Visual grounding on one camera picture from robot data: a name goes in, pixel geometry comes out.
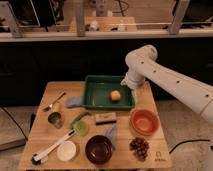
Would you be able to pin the orange apple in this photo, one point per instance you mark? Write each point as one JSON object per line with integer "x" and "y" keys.
{"x": 115, "y": 95}

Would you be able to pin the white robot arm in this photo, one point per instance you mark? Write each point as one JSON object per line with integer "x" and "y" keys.
{"x": 142, "y": 64}

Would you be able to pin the metal cup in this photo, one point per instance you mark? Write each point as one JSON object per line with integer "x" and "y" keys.
{"x": 55, "y": 119}

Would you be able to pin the brown grape bunch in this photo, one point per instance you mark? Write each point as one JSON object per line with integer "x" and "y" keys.
{"x": 139, "y": 147}

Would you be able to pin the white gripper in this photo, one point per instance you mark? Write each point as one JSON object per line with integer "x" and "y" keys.
{"x": 133, "y": 83}

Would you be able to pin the wooden block sponge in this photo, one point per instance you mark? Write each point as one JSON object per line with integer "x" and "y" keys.
{"x": 105, "y": 118}

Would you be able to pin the blue cloth near bowl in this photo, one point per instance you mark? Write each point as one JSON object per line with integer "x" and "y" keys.
{"x": 110, "y": 133}

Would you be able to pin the dark purple bowl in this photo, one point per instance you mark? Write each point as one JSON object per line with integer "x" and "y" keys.
{"x": 99, "y": 149}

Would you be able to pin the green plastic tray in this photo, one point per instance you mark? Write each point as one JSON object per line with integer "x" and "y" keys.
{"x": 97, "y": 91}

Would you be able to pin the gold spoon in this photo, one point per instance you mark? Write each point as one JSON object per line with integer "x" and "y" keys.
{"x": 48, "y": 107}

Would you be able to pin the orange bowl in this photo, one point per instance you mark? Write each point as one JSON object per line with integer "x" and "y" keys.
{"x": 144, "y": 122}

